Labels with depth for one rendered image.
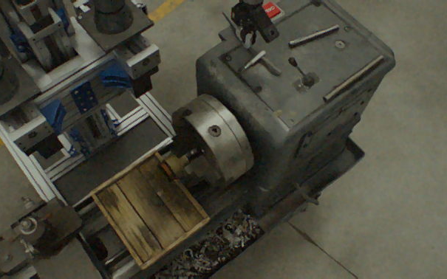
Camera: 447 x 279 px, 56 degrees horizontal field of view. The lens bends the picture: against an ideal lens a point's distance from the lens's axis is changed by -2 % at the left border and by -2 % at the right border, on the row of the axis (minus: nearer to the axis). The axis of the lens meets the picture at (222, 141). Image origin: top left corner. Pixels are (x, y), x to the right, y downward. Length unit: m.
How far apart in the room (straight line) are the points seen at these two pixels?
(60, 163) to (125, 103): 0.52
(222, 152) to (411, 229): 1.66
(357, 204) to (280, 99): 1.42
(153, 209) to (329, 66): 0.82
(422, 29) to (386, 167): 1.26
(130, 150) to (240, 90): 1.22
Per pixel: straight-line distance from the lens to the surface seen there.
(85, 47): 1.82
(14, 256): 1.69
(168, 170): 1.42
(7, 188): 2.86
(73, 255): 1.55
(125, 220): 1.63
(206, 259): 1.85
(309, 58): 1.51
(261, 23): 1.32
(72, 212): 1.54
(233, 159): 1.37
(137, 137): 2.53
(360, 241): 2.63
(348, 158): 2.17
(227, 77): 1.43
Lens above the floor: 2.41
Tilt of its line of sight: 63 degrees down
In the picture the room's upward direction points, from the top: 3 degrees clockwise
